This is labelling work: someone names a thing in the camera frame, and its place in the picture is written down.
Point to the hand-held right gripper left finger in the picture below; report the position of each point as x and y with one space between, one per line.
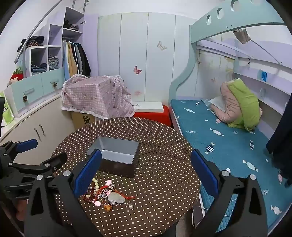
87 173

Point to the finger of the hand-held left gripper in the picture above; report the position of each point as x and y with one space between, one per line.
54 160
27 145

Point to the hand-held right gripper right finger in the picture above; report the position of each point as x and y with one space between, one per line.
204 171

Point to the pile of mixed jewelry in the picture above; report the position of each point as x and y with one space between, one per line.
114 197

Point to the grey metal tin box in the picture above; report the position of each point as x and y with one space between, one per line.
118 145

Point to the beige floor cabinet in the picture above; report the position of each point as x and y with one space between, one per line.
54 127

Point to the blue printed bed sheet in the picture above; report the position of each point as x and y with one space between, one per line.
228 145

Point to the green paper bag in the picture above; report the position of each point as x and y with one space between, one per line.
6 114

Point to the brown polka dot tablecloth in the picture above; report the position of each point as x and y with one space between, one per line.
159 159

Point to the cardboard box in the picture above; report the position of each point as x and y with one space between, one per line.
82 119

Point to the teal drawer unit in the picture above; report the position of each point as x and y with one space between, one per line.
34 84

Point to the white pillow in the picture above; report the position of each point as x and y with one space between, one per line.
216 102

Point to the red stool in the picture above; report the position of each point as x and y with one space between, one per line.
157 117

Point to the folded blue jeans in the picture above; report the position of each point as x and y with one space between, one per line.
39 68

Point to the folded pink green quilt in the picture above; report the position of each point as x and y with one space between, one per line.
241 102

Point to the pink checked cloth cover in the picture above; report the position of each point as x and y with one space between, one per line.
98 95

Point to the dark hanging garment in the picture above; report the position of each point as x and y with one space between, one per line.
282 141

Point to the white board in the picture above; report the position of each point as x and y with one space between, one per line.
148 106

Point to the folded patterned clothes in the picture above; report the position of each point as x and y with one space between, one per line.
53 62

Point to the curved metal pole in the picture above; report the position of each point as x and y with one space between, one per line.
17 58

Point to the row of hanging clothes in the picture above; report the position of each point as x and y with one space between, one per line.
75 59

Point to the dark clothes heap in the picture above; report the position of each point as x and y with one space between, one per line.
34 41

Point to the small blue holder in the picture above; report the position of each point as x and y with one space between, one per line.
264 76

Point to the pink butterfly sticker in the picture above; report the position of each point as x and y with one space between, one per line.
137 69

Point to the lilac open shelf unit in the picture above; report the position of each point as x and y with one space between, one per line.
54 34

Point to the lilac bed shelf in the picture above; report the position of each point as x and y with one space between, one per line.
262 66

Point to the beige butterfly sticker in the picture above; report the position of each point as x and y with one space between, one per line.
161 45

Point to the white wardrobe doors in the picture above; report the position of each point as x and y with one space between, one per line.
127 45

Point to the grey cloth pouch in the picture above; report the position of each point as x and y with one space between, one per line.
242 36

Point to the teal bunk bed frame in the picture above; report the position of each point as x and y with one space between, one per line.
200 32

